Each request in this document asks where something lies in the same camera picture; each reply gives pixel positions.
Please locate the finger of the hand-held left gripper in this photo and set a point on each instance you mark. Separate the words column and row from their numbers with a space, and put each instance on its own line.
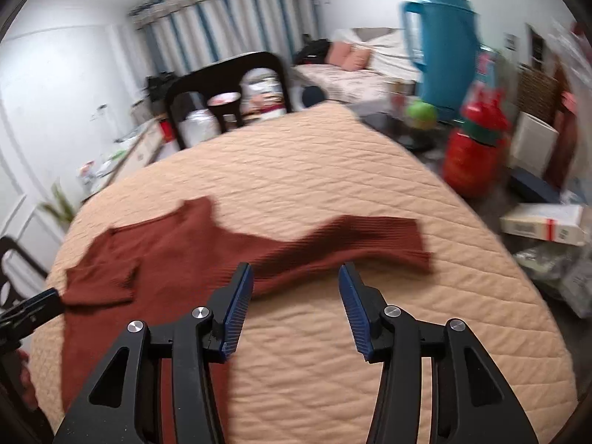
column 32, row 307

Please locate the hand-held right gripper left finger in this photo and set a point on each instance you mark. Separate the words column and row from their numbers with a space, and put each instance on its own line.
column 238, row 305

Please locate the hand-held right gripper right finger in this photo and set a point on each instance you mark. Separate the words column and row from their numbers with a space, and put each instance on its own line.
column 354, row 305

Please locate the rust red knit sweater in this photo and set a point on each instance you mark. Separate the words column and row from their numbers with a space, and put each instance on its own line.
column 185, row 249

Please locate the black wooden chair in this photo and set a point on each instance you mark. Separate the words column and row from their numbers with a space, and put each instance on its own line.
column 273, row 62
column 14, row 249

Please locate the green plant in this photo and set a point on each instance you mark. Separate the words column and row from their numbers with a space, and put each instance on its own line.
column 58, row 208

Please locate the peach quilted mat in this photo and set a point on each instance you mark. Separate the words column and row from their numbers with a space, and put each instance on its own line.
column 300, row 171

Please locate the red thermos jug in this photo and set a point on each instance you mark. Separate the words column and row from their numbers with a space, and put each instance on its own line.
column 467, row 162

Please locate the white low cabinet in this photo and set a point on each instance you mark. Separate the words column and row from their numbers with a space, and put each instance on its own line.
column 134, row 152

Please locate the red canister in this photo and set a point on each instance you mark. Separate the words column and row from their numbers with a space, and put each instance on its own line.
column 167, row 132

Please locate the white box with red stripe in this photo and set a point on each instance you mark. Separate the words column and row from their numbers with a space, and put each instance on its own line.
column 536, row 224

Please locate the green frog toy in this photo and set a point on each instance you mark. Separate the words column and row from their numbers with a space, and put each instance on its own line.
column 422, row 115

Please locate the clear plastic bags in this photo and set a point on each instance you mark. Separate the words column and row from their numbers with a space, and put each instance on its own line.
column 555, row 277

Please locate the dark round stool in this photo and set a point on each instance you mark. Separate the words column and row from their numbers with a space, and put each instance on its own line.
column 314, row 96

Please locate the dark blue book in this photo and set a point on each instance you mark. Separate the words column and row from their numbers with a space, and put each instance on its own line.
column 532, row 187

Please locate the bed with pale bedding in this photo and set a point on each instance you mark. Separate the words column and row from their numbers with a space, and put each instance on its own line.
column 351, row 81

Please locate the black backpack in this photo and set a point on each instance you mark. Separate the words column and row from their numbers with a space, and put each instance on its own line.
column 162, row 85

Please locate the white carton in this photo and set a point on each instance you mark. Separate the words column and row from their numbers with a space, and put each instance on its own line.
column 534, row 145

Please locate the pink pillow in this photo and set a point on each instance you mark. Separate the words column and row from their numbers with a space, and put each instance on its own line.
column 337, row 53
column 360, row 59

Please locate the black bag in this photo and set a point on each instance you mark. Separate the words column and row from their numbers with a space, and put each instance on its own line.
column 312, row 51

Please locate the teal thermos jug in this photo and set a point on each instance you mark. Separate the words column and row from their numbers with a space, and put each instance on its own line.
column 444, row 55

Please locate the blue and white curtain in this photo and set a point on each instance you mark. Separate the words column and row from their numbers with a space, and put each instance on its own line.
column 208, row 32

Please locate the wicker basket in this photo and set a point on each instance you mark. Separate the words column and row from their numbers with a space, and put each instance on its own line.
column 539, row 90

